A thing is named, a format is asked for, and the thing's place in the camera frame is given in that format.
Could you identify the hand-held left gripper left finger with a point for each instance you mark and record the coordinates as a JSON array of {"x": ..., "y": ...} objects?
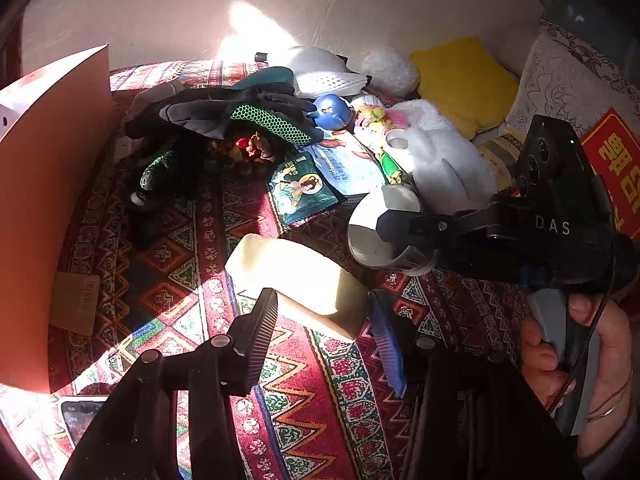
[{"x": 260, "y": 330}]

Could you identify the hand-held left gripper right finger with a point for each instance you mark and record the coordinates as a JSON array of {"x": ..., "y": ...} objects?
[{"x": 386, "y": 347}]

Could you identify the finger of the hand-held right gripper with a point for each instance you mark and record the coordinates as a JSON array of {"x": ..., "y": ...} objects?
[{"x": 430, "y": 227}]

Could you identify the pale yellow soap block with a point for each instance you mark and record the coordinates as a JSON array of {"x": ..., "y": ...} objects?
[{"x": 300, "y": 280}]

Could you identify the black green work glove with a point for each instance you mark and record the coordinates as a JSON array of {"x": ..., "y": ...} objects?
[
  {"x": 200, "y": 110},
  {"x": 155, "y": 170}
]

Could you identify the orange cardboard box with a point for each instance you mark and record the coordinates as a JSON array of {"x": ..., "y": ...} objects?
[{"x": 50, "y": 210}]

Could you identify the person's right forearm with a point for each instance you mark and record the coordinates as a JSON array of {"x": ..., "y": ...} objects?
[{"x": 615, "y": 455}]

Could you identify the person's right hand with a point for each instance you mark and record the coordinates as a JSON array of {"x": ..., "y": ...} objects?
[{"x": 612, "y": 350}]

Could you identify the white fluffy glove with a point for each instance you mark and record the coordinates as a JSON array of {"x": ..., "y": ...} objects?
[{"x": 440, "y": 160}]

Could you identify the yellow black packet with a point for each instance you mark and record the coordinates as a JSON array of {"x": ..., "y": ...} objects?
[{"x": 500, "y": 160}]

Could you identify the green tube with white cap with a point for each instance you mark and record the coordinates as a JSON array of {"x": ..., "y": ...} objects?
[{"x": 394, "y": 166}]

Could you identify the red sign with yellow letters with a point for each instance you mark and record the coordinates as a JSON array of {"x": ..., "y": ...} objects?
[{"x": 615, "y": 160}]

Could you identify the blue booklet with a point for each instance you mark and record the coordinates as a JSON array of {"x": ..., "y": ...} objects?
[{"x": 345, "y": 170}]

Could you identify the pink yellow flower toy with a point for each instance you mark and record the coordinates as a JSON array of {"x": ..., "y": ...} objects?
[{"x": 372, "y": 115}]

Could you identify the green card packet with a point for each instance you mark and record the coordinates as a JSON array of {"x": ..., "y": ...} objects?
[{"x": 300, "y": 190}]

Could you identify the white embroidered pillow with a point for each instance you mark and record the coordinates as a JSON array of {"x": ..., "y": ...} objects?
[{"x": 560, "y": 75}]

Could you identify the yellow pillow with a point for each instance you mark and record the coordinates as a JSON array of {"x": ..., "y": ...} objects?
[{"x": 460, "y": 80}]

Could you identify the blue toy helmet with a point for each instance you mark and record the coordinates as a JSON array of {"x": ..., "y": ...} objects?
[{"x": 330, "y": 110}]

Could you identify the white fuzzy ball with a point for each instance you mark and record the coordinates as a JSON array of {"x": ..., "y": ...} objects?
[{"x": 390, "y": 72}]

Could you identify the brown cardboard label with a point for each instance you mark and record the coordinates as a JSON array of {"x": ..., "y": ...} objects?
[{"x": 75, "y": 302}]

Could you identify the dark grey cushion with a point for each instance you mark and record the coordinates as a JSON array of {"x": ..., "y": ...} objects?
[{"x": 590, "y": 15}]

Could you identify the smartphone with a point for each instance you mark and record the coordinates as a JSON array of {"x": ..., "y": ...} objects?
[{"x": 80, "y": 420}]

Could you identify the teal slipper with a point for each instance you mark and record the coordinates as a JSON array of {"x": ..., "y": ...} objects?
[{"x": 270, "y": 77}]

